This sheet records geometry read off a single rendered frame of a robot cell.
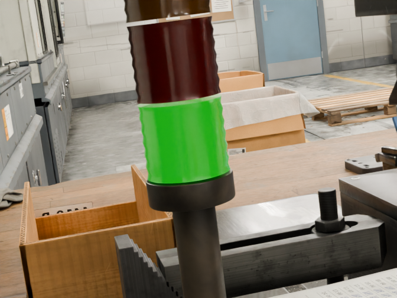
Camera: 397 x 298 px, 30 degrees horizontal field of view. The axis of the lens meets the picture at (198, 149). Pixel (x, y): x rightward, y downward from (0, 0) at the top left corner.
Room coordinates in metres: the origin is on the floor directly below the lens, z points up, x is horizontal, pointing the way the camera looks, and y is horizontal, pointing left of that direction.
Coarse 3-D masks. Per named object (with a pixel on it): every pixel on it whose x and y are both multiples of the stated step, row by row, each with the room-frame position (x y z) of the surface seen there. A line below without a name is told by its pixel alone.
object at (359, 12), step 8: (360, 0) 0.55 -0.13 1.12; (368, 0) 0.53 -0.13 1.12; (376, 0) 0.52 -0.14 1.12; (384, 0) 0.51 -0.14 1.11; (392, 0) 0.50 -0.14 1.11; (360, 8) 0.55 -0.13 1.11; (368, 8) 0.54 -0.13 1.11; (376, 8) 0.52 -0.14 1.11; (384, 8) 0.51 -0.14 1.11; (392, 8) 0.50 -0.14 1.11; (360, 16) 0.55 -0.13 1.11; (368, 16) 0.54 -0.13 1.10
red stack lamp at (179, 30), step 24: (144, 24) 0.31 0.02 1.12; (168, 24) 0.31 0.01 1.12; (192, 24) 0.31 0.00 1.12; (144, 48) 0.32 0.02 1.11; (168, 48) 0.31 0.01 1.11; (192, 48) 0.31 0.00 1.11; (144, 72) 0.32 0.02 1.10; (168, 72) 0.31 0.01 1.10; (192, 72) 0.31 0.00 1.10; (216, 72) 0.32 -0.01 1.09; (144, 96) 0.32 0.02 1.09; (168, 96) 0.31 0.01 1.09; (192, 96) 0.31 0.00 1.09
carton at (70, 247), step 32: (32, 224) 0.70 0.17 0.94; (64, 224) 0.78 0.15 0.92; (96, 224) 0.79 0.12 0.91; (128, 224) 0.79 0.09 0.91; (160, 224) 0.55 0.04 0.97; (32, 256) 0.53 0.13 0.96; (64, 256) 0.54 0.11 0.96; (96, 256) 0.54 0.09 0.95; (32, 288) 0.53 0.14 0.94; (64, 288) 0.54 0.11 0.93; (96, 288) 0.54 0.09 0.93
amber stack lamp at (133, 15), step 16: (128, 0) 0.32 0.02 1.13; (144, 0) 0.31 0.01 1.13; (160, 0) 0.31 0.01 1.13; (176, 0) 0.31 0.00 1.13; (192, 0) 0.31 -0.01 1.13; (208, 0) 0.32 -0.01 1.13; (128, 16) 0.32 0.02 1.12; (144, 16) 0.31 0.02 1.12; (160, 16) 0.31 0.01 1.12; (176, 16) 0.31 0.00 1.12
